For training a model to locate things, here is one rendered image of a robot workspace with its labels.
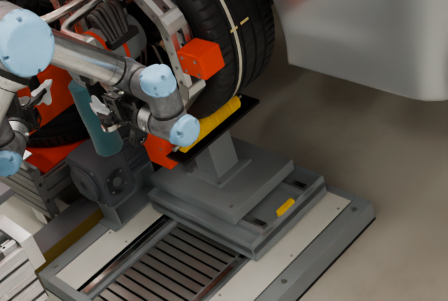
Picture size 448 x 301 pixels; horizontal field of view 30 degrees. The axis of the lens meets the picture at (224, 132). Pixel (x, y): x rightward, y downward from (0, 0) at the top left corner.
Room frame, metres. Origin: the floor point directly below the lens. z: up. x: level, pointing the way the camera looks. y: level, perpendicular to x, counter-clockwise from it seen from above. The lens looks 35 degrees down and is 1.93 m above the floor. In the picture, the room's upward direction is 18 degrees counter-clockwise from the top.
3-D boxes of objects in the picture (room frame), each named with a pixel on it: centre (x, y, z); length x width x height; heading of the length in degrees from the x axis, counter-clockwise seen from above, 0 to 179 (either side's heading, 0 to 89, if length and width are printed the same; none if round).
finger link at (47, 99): (2.03, 0.44, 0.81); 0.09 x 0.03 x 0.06; 135
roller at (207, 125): (2.10, 0.04, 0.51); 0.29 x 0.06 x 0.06; 126
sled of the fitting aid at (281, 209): (2.20, 0.03, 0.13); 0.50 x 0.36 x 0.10; 36
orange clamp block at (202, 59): (1.88, 0.00, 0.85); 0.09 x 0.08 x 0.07; 36
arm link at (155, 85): (1.63, 0.11, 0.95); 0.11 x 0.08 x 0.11; 30
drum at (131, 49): (2.09, 0.25, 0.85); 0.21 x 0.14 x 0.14; 126
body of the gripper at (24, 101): (1.95, 0.51, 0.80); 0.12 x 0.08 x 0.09; 171
